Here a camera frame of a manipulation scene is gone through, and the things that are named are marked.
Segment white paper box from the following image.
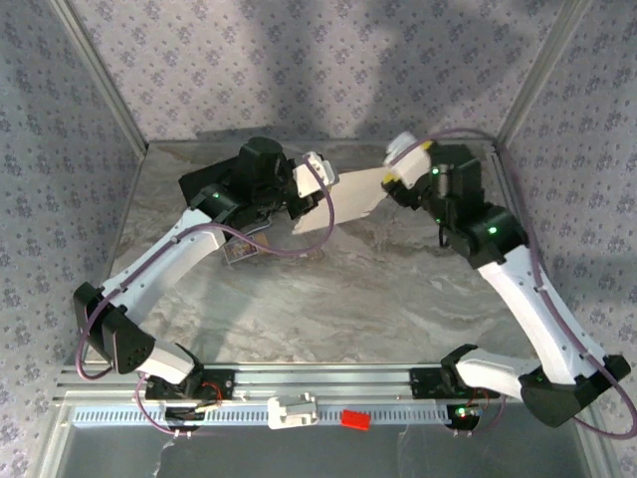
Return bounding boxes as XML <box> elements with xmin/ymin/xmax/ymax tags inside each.
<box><xmin>291</xmin><ymin>166</ymin><xmax>394</xmax><ymax>236</ymax></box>

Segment printed card box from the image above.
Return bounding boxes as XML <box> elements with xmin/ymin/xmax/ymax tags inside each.
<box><xmin>224</xmin><ymin>235</ymin><xmax>261</xmax><ymax>266</ymax></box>

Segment black briefcase with chrome fittings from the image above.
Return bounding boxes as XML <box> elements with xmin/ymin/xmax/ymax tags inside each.
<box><xmin>177</xmin><ymin>157</ymin><xmax>274</xmax><ymax>236</ymax></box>

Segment red plastic block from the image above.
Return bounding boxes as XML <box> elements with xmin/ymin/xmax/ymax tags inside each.
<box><xmin>340</xmin><ymin>408</ymin><xmax>373</xmax><ymax>432</ymax></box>

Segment white plastic clip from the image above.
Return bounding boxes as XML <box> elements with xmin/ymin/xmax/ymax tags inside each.
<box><xmin>267</xmin><ymin>392</ymin><xmax>319</xmax><ymax>430</ymax></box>

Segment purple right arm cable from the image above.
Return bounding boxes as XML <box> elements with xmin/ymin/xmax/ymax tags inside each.
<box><xmin>392</xmin><ymin>127</ymin><xmax>637</xmax><ymax>440</ymax></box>

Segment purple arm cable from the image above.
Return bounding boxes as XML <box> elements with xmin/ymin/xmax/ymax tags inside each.
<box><xmin>392</xmin><ymin>127</ymin><xmax>637</xmax><ymax>440</ymax></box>
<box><xmin>74</xmin><ymin>157</ymin><xmax>337</xmax><ymax>439</ymax></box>

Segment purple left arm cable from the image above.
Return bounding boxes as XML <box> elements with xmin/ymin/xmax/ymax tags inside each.
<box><xmin>74</xmin><ymin>157</ymin><xmax>337</xmax><ymax>439</ymax></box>

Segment aluminium frame post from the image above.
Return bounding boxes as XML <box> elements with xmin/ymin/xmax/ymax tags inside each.
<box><xmin>494</xmin><ymin>0</ymin><xmax>596</xmax><ymax>150</ymax></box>
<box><xmin>48</xmin><ymin>0</ymin><xmax>150</xmax><ymax>155</ymax></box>

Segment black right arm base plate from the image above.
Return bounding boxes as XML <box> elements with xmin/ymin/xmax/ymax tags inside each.
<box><xmin>408</xmin><ymin>366</ymin><xmax>502</xmax><ymax>402</ymax></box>

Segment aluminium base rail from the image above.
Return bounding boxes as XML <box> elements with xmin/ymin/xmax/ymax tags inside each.
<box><xmin>55</xmin><ymin>361</ymin><xmax>529</xmax><ymax>405</ymax></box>

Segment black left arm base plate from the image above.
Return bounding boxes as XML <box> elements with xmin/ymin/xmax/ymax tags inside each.
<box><xmin>143</xmin><ymin>366</ymin><xmax>236</xmax><ymax>402</ymax></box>

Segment slotted white cable duct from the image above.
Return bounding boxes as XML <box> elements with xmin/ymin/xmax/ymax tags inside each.
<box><xmin>72</xmin><ymin>403</ymin><xmax>484</xmax><ymax>429</ymax></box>

